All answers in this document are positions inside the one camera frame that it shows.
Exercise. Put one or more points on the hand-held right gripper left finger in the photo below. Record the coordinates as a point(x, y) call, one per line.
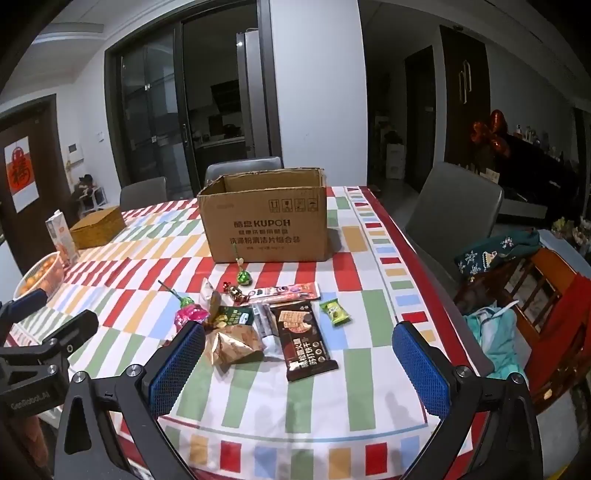
point(178, 364)

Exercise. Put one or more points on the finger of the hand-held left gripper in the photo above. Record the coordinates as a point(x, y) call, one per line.
point(76, 327)
point(21, 307)

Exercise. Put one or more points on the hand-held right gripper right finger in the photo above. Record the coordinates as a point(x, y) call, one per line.
point(422, 369)

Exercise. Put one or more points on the small green snack packet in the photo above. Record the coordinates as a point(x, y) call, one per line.
point(334, 312)

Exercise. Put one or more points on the long pink snack bar packet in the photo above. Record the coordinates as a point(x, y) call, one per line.
point(286, 292)

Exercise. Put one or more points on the brown cardboard box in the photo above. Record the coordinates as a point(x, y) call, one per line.
point(272, 226)

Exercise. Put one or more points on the bowl of oranges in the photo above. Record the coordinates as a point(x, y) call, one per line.
point(39, 277)

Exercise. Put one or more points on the pink wrapped lollipop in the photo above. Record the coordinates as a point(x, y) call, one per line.
point(187, 316)

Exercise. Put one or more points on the colourful striped tablecloth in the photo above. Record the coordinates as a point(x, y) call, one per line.
point(369, 369)

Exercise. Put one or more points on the golden crinkled snack packet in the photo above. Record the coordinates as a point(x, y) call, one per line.
point(233, 346)

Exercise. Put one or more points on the dark green snack packet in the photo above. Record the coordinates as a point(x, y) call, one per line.
point(233, 316)

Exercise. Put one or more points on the white snack packet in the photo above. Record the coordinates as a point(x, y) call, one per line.
point(208, 290)

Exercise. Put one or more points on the teal white garment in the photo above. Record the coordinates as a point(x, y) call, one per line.
point(494, 332)

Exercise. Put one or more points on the orange white juice carton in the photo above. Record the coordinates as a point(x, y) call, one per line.
point(60, 235)

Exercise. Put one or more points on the small red gold candy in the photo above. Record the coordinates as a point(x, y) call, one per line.
point(234, 292)

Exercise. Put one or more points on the clear grey snack packet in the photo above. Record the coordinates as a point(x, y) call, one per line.
point(263, 323)

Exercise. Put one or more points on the yellow woven box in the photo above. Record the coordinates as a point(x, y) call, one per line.
point(97, 228)

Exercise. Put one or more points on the green wrapped lollipop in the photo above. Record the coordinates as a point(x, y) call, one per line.
point(243, 278)

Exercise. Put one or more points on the dark brown wooden door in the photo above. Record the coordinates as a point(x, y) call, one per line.
point(41, 198)

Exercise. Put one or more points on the dark brown cracker packet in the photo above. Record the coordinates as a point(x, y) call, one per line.
point(302, 341)

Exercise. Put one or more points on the white rack with toy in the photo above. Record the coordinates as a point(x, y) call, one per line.
point(87, 194)

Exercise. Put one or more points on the red white door poster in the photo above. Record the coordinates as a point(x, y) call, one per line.
point(21, 173)

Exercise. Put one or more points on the green knitted patterned garment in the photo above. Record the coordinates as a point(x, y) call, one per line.
point(494, 251)

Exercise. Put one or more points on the red wooden chair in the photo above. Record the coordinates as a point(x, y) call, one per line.
point(549, 300)

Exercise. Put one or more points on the grey dining chair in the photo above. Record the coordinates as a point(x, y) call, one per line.
point(143, 191)
point(242, 168)
point(455, 207)

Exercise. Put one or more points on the red cloth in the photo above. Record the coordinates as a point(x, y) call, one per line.
point(575, 323)

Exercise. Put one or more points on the white box in hallway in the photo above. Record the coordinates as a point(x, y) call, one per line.
point(395, 161)

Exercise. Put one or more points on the black piano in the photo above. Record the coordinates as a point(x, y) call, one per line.
point(531, 175)

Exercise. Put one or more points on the red foil bow balloon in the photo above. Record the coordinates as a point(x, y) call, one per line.
point(491, 131)

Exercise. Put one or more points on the dark framed glass sliding door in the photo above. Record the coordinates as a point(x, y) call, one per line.
point(184, 101)

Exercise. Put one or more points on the white wall intercom panel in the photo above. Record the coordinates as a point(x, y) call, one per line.
point(75, 152)

